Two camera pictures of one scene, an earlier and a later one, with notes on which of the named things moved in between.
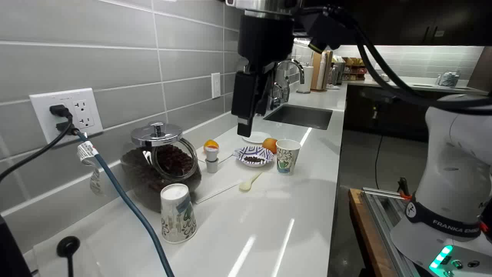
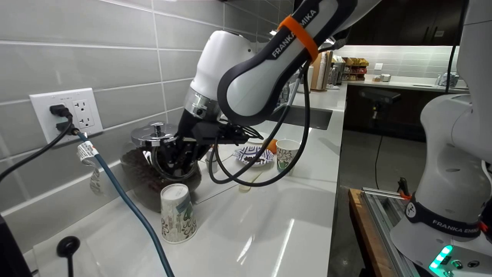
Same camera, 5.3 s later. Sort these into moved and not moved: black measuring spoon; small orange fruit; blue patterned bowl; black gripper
Moved: black gripper
Not moved: blue patterned bowl; black measuring spoon; small orange fruit
